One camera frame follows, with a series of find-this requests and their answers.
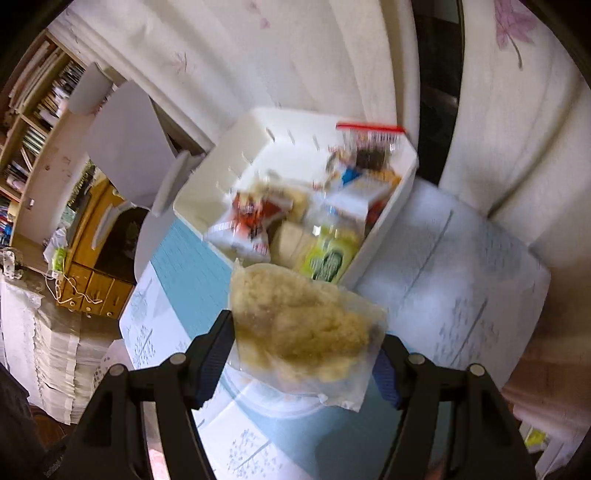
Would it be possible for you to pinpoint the clear bag pale puffed snack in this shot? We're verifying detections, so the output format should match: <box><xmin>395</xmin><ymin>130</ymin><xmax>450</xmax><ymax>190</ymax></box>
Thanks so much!
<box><xmin>228</xmin><ymin>263</ymin><xmax>388</xmax><ymax>412</ymax></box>

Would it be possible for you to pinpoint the green snack packet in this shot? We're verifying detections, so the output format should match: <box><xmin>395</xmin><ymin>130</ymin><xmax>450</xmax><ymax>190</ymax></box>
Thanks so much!
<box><xmin>297</xmin><ymin>225</ymin><xmax>363</xmax><ymax>283</ymax></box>

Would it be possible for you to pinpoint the red packet dark dried fruit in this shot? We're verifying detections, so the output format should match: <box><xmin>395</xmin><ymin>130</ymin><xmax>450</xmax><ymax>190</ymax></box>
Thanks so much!
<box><xmin>335</xmin><ymin>121</ymin><xmax>406</xmax><ymax>171</ymax></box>

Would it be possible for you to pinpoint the beige covered cabinet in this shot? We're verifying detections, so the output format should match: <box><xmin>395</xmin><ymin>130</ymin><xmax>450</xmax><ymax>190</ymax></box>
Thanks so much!
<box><xmin>1</xmin><ymin>271</ymin><xmax>120</xmax><ymax>425</ymax></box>

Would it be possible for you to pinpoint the wooden desk with drawers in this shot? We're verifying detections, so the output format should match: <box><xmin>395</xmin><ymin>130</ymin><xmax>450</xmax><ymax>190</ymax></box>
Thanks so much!
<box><xmin>56</xmin><ymin>179</ymin><xmax>147</xmax><ymax>319</ymax></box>

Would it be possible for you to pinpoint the white red noodle snack bag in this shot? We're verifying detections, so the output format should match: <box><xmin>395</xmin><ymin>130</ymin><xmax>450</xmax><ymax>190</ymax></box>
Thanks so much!
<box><xmin>204</xmin><ymin>192</ymin><xmax>293</xmax><ymax>262</ymax></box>

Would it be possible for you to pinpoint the white packet orange top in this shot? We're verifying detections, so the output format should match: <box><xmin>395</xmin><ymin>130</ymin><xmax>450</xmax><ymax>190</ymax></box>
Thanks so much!
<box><xmin>325</xmin><ymin>176</ymin><xmax>392</xmax><ymax>221</ymax></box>

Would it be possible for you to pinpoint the clear bag red snack mix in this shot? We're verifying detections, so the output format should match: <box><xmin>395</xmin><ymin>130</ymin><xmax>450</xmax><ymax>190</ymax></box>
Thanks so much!
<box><xmin>311</xmin><ymin>150</ymin><xmax>402</xmax><ymax>193</ymax></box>

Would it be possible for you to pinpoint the clear bag beige rice cake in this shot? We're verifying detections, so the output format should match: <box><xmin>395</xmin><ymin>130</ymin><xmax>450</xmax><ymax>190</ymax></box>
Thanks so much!
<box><xmin>259</xmin><ymin>182</ymin><xmax>311</xmax><ymax>223</ymax></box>

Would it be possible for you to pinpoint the grey office chair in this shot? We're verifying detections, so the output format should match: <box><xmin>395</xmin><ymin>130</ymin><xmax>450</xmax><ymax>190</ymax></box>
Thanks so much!
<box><xmin>68</xmin><ymin>63</ymin><xmax>204</xmax><ymax>279</ymax></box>

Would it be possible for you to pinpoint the white plastic storage bin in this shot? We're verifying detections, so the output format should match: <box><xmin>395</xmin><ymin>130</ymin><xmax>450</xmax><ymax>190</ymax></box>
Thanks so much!
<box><xmin>172</xmin><ymin>106</ymin><xmax>421</xmax><ymax>292</ymax></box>

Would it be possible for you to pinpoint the wooden bookshelf with books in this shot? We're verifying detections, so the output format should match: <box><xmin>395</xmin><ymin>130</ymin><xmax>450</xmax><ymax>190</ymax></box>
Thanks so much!
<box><xmin>1</xmin><ymin>30</ymin><xmax>89</xmax><ymax>246</ymax></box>

